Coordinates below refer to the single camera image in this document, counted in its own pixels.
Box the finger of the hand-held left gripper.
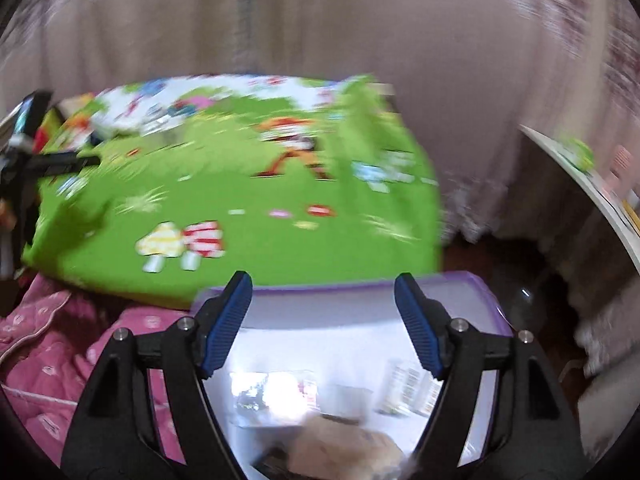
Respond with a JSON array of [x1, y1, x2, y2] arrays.
[[30, 155, 102, 177]]

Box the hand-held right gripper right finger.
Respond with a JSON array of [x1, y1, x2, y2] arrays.
[[394, 273, 586, 480]]

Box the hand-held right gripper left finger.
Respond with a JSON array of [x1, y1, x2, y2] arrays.
[[62, 271, 253, 480]]

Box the white medicine box orange figure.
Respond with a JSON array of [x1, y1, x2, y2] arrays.
[[377, 357, 441, 418]]

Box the white bin with purple rim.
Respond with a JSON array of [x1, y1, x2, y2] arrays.
[[192, 271, 516, 480]]

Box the brown cardboard box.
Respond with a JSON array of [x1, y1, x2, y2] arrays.
[[287, 415, 406, 480]]

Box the green cartoon printed tablecloth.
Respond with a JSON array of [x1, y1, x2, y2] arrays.
[[22, 74, 443, 308]]

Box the pink patterned pajamas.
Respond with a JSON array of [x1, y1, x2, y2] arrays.
[[0, 275, 201, 466]]

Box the white fluffy cloth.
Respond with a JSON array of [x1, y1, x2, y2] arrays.
[[572, 260, 640, 376]]

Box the pale grey cloth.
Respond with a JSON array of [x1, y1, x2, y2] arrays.
[[577, 375, 638, 458]]

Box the small green toy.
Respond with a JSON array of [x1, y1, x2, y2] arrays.
[[557, 135, 598, 171]]

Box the pale pink curtain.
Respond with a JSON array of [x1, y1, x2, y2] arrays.
[[0, 0, 640, 246]]

